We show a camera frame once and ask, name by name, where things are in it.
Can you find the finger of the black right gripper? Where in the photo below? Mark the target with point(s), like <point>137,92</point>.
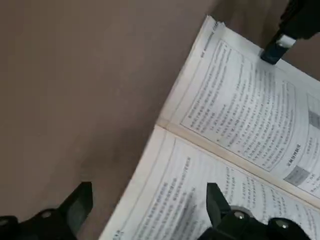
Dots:
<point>272,52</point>

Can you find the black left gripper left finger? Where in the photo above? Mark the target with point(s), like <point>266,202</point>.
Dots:
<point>75,212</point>

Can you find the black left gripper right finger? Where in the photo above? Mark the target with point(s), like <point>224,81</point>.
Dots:
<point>220,220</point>

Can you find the white and blue paperback book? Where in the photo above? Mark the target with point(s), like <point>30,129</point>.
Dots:
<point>225,100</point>

